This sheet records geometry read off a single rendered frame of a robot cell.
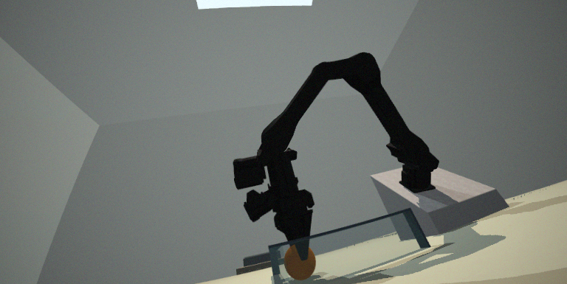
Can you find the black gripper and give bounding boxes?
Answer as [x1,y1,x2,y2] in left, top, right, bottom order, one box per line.
[269,174,315,241]

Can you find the clear low wall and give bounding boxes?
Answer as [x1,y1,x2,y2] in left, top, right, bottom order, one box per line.
[269,210,429,284]

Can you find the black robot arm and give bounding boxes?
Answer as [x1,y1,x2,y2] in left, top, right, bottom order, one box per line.
[233,52,439,222]

